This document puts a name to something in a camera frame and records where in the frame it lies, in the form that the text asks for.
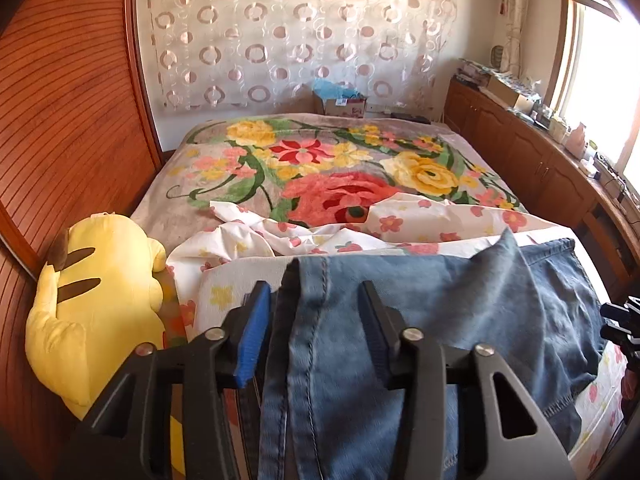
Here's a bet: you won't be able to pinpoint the wooden-framed window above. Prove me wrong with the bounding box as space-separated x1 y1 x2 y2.
542 0 640 183

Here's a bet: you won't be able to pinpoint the flat cardboard box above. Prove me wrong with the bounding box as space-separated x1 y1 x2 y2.
486 75 539 107

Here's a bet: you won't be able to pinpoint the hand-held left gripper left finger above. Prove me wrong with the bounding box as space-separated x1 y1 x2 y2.
55 281 272 480

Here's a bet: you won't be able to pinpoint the yellow plush toy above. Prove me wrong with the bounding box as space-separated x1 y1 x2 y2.
25 212 187 423

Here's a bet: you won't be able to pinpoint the sheer circle-patterned curtain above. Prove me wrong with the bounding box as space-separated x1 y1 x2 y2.
142 0 458 112

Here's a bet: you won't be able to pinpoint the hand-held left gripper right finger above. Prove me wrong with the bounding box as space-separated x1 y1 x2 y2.
359 281 577 480

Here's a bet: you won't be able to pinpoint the cardboard box with blue bag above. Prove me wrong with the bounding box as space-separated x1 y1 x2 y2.
312 79 370 119

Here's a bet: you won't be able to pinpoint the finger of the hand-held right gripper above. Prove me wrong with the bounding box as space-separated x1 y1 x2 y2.
602 324 640 360
600 297 640 327

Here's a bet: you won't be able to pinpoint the white flower-print sheet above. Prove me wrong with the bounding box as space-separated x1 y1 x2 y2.
165 192 627 480

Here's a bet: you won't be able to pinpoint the cream patterned side curtain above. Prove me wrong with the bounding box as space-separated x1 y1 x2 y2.
497 0 527 79

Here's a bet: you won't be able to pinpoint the floral blanket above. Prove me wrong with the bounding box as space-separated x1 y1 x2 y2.
130 115 532 241

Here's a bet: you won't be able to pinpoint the pale pink bottle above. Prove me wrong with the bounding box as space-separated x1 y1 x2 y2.
567 122 589 159

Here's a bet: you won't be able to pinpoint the long wooden cabinet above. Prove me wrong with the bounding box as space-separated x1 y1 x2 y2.
442 75 640 286

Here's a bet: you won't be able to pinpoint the blue denim pants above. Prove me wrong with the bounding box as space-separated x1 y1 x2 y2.
235 227 608 480

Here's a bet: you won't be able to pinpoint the wooden louvered wardrobe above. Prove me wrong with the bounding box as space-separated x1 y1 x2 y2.
0 0 166 441

